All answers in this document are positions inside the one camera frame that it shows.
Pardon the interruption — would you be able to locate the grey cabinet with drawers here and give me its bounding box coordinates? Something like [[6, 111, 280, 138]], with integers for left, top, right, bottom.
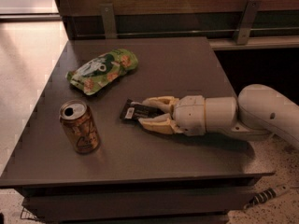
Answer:
[[0, 37, 273, 224]]

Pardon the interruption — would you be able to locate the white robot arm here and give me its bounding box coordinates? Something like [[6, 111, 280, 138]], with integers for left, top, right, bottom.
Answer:
[[138, 84, 299, 148]]

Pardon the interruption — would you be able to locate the orange soda can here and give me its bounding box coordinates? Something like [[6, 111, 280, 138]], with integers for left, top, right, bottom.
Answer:
[[59, 100, 100, 154]]

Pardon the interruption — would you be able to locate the wire rack on floor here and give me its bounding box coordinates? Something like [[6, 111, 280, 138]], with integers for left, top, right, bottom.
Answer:
[[20, 207, 38, 221]]

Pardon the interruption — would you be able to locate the black rxbar chocolate wrapper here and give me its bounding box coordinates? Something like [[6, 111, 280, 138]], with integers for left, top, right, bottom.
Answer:
[[120, 99, 164, 120]]

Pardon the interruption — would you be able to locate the black white striped cable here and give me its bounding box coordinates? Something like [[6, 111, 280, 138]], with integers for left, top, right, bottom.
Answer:
[[243, 184, 292, 210]]

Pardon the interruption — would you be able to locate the green chip bag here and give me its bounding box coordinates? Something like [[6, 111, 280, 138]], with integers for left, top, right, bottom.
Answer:
[[65, 49, 138, 95]]

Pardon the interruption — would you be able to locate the horizontal metal rail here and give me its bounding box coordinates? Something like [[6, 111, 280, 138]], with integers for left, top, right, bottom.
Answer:
[[74, 25, 299, 38]]

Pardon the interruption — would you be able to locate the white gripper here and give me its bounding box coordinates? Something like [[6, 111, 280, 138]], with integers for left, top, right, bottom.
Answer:
[[138, 95, 238, 136]]

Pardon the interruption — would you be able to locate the right metal rail bracket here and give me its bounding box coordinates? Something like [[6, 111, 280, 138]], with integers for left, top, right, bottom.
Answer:
[[234, 0, 262, 45]]

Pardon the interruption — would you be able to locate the metal rail bracket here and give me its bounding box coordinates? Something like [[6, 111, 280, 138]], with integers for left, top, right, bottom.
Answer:
[[100, 3, 118, 39], [234, 0, 262, 45]]

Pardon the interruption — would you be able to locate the left metal rail bracket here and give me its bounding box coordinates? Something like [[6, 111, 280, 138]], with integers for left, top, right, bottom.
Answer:
[[100, 3, 118, 39]]

